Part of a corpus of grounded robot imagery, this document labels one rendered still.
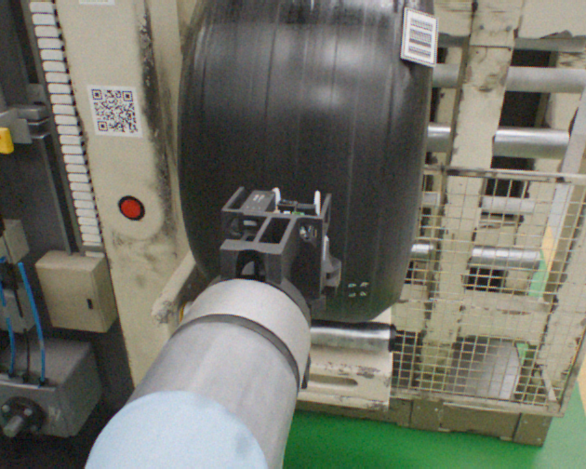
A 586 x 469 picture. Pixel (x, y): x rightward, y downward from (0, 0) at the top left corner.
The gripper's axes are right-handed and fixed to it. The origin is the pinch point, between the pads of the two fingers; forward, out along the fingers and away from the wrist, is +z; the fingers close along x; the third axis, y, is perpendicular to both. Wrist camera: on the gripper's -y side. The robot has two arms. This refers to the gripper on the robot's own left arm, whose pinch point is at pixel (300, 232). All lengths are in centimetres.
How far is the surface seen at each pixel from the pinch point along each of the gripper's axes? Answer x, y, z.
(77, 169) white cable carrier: 41, -5, 30
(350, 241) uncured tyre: -4.4, -4.4, 8.7
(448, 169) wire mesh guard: -22, -13, 70
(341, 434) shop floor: -2, -111, 91
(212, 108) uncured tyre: 11.5, 9.4, 9.9
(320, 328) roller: 0.0, -26.1, 23.7
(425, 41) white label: -10.6, 16.6, 15.4
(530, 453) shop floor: -62, -110, 94
